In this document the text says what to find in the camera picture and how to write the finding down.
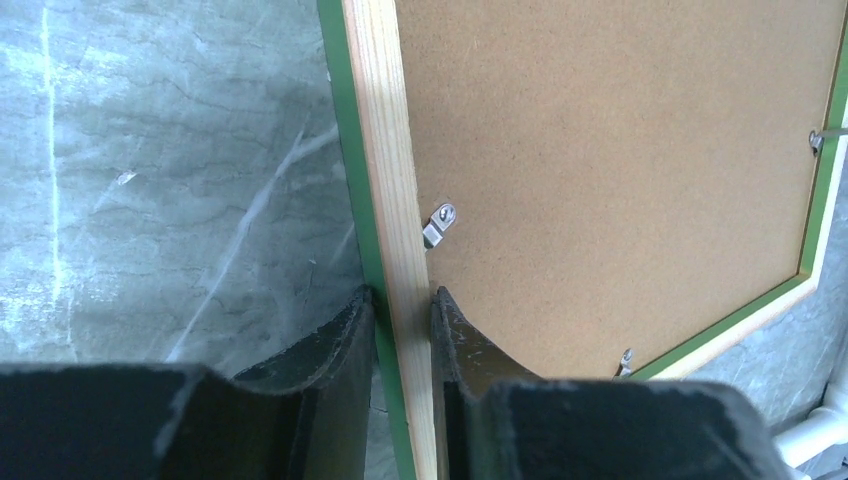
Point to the white PVC pipe stand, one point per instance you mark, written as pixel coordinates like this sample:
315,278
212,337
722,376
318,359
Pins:
824,427

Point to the silver frame clip lower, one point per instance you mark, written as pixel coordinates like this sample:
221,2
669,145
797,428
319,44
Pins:
624,368

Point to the green wooden picture frame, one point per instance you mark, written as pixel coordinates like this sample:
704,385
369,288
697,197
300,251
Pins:
653,175

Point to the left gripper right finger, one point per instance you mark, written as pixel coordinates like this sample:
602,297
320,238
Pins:
495,419

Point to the silver frame clip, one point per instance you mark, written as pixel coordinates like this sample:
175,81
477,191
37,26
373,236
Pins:
439,222
624,368

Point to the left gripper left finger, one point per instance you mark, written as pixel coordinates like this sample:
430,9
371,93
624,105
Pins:
300,414

